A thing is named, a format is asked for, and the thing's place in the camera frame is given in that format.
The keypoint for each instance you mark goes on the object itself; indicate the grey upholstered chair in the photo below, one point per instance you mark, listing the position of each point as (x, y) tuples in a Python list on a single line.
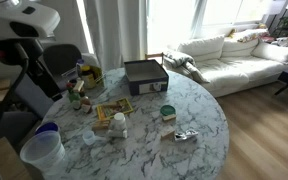
[(24, 100)]

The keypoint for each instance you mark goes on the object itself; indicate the white pill bottle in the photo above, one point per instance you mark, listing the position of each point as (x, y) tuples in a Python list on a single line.
[(119, 122)]

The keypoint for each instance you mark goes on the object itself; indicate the dark blue cardboard box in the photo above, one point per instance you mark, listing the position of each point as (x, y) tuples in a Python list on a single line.
[(146, 77)]

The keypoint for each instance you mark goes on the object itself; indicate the white bottle with blue cap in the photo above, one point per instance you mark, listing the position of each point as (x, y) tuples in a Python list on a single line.
[(79, 66)]

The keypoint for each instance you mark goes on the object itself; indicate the wooden chair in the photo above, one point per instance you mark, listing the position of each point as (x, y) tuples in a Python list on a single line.
[(154, 57)]

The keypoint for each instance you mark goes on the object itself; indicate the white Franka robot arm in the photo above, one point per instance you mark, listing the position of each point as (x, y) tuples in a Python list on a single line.
[(14, 16)]

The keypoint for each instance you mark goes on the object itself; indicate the small white box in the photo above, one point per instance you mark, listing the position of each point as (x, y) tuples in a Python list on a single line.
[(118, 133)]

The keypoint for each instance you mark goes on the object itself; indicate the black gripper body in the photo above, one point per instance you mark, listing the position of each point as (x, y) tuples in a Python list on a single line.
[(45, 80)]

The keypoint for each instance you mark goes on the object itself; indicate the honey jar with yellow lid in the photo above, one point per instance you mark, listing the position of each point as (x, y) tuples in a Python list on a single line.
[(88, 77)]

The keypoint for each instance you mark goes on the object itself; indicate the white curtain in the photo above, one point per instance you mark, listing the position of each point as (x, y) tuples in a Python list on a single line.
[(117, 31)]

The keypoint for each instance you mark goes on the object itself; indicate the potted plant on stand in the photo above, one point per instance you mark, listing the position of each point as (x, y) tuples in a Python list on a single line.
[(285, 23)]

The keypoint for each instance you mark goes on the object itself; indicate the grey white blanket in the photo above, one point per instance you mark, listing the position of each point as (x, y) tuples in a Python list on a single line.
[(184, 63)]

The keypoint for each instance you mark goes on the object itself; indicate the small wooden block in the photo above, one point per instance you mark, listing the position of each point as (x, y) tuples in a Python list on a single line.
[(167, 133), (100, 125), (79, 86), (169, 117)]

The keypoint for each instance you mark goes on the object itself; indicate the yellow plush toy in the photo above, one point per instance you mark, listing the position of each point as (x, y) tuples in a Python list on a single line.
[(232, 32)]

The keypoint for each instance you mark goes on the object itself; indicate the floral pillow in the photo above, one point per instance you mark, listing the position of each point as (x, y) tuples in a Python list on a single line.
[(252, 35)]

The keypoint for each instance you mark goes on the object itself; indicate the yellow patterned box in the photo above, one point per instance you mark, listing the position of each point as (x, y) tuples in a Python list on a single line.
[(114, 108)]

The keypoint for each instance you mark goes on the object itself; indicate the white sofa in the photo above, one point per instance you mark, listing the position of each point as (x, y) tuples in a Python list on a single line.
[(237, 66)]

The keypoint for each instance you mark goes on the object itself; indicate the green glass bottle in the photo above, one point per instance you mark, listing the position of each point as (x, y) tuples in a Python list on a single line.
[(73, 97)]

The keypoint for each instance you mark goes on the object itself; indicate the green round lid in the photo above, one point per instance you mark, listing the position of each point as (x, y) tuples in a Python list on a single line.
[(167, 110)]

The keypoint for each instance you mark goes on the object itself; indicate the clear measuring cup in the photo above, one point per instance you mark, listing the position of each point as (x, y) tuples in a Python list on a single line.
[(90, 137)]

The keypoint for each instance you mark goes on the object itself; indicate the silver foil packet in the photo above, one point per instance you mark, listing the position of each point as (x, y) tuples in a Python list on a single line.
[(186, 134)]

